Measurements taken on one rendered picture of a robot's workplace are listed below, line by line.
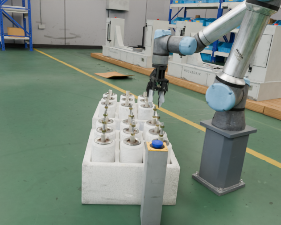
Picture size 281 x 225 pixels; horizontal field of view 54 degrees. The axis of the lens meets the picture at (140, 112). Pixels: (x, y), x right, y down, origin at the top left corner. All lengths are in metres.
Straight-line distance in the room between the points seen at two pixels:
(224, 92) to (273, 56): 1.93
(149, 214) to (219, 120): 0.52
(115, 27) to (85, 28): 2.23
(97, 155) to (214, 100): 0.51
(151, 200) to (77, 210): 0.31
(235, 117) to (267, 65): 1.72
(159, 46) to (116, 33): 4.28
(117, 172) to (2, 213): 0.45
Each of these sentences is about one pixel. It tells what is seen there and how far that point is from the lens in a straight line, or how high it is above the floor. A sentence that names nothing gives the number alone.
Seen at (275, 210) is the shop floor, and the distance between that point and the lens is 1.38.
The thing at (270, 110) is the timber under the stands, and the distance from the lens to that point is 2.79.
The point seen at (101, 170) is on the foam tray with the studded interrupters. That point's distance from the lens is 1.12.
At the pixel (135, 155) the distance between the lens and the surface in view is 1.12.
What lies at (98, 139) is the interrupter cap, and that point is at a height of 0.25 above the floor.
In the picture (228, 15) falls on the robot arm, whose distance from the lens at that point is 1.27.
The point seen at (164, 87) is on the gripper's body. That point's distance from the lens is 1.27.
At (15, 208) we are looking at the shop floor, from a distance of 1.23.
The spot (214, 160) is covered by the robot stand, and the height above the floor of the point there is 0.15.
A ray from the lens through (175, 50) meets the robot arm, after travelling 1.22.
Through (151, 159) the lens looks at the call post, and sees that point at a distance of 0.95.
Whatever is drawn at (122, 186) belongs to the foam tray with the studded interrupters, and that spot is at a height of 0.09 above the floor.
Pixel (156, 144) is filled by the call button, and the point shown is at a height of 0.33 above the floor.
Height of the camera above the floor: 0.71
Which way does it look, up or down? 18 degrees down
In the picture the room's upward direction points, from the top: 4 degrees clockwise
